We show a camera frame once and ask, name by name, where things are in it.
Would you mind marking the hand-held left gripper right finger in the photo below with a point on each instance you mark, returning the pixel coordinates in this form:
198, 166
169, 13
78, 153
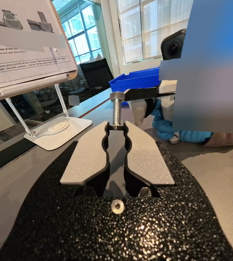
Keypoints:
149, 163

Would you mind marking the steel hex nut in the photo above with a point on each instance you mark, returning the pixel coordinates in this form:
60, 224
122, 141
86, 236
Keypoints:
117, 96

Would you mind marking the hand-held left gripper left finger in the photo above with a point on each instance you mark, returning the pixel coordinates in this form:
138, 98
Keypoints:
85, 161

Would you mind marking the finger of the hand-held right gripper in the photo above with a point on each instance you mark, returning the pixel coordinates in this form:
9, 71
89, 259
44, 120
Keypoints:
141, 94
167, 86

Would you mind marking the black office chair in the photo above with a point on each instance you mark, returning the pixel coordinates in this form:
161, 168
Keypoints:
96, 73

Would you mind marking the person's right forearm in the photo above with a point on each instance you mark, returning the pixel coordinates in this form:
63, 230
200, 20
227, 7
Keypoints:
226, 139

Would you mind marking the white framed window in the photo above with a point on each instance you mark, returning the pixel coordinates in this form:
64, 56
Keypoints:
149, 26

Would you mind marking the instruction sheet on wooden stand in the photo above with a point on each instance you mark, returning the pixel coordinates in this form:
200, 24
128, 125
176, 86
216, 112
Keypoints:
67, 130

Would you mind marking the steel hex bolt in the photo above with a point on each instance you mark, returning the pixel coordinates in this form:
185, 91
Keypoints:
116, 112

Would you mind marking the person's right hand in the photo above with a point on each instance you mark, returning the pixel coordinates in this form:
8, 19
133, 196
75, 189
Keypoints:
163, 128

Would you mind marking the blue plastic bin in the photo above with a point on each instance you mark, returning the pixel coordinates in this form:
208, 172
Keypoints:
136, 81

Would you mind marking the printed instruction sheet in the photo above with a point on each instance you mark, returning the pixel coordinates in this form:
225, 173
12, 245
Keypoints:
26, 69

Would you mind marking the paned window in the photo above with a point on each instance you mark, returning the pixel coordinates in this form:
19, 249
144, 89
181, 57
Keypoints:
81, 30

